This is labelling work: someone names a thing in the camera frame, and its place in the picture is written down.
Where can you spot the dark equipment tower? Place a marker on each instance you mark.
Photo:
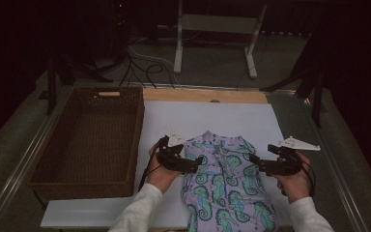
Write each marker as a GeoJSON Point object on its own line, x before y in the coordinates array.
{"type": "Point", "coordinates": [120, 29]}

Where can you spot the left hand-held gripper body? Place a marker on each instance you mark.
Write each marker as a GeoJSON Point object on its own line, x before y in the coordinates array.
{"type": "Point", "coordinates": [174, 158]}

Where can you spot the brown wicker basket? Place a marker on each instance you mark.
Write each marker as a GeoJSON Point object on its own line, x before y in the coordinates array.
{"type": "Point", "coordinates": [90, 145]}

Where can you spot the white metal stand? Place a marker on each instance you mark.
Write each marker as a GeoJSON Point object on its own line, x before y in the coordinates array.
{"type": "Point", "coordinates": [177, 48]}

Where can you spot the black tripod stand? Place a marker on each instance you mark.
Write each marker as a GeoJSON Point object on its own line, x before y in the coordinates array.
{"type": "Point", "coordinates": [318, 106]}
{"type": "Point", "coordinates": [51, 90]}

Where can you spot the person's right hand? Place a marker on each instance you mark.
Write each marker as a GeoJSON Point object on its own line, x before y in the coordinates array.
{"type": "Point", "coordinates": [294, 187]}

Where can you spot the light wooden board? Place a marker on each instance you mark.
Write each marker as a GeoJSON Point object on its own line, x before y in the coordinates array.
{"type": "Point", "coordinates": [199, 95]}

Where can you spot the seahorse print baby garment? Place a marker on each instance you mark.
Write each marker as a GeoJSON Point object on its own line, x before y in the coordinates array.
{"type": "Point", "coordinates": [228, 187]}

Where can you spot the white foam board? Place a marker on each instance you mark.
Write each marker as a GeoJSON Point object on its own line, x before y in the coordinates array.
{"type": "Point", "coordinates": [206, 119]}

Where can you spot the person's left hand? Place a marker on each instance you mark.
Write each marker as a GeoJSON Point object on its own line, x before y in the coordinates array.
{"type": "Point", "coordinates": [162, 179]}

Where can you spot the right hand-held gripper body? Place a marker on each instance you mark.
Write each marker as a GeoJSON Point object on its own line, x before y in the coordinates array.
{"type": "Point", "coordinates": [281, 164]}

